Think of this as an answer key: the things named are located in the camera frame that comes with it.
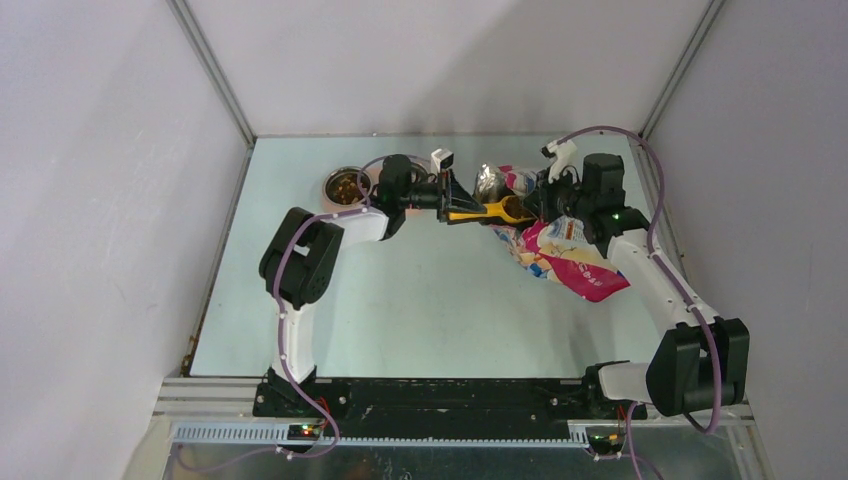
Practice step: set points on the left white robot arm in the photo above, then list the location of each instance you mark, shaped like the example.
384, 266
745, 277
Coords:
298, 264

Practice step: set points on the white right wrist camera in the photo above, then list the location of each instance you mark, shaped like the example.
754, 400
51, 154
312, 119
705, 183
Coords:
561, 154

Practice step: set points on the aluminium corner post left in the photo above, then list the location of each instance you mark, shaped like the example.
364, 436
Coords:
199, 43

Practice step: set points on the brown kibble pet food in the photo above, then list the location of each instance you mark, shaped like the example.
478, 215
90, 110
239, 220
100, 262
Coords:
345, 190

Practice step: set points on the pink double pet feeder base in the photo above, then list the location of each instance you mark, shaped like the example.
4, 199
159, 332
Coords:
410, 188

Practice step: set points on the yellow plastic food scoop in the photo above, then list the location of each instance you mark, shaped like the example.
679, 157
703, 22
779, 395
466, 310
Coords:
508, 211

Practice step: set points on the colourful cat food bag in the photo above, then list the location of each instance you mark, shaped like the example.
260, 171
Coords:
556, 251

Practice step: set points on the left steel bowl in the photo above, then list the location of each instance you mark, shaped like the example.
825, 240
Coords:
362, 176

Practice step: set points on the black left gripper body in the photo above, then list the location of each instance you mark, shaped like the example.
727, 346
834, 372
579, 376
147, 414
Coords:
443, 210

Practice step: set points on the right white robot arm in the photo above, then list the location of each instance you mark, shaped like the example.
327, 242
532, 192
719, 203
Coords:
702, 358

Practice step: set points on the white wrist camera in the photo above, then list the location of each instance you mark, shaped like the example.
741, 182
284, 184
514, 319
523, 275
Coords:
441, 159
561, 154

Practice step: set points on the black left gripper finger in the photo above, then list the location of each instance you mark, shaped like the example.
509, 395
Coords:
455, 218
461, 201

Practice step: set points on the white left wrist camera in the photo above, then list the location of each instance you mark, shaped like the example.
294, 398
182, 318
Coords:
441, 159

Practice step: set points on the aluminium corner post right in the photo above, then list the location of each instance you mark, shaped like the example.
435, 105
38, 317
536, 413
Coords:
682, 65

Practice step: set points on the aluminium corner post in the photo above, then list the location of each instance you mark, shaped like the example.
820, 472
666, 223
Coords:
682, 65
199, 43

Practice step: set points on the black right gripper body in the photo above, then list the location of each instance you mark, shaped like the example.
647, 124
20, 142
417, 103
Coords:
559, 197

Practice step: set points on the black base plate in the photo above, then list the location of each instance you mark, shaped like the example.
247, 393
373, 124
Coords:
443, 409

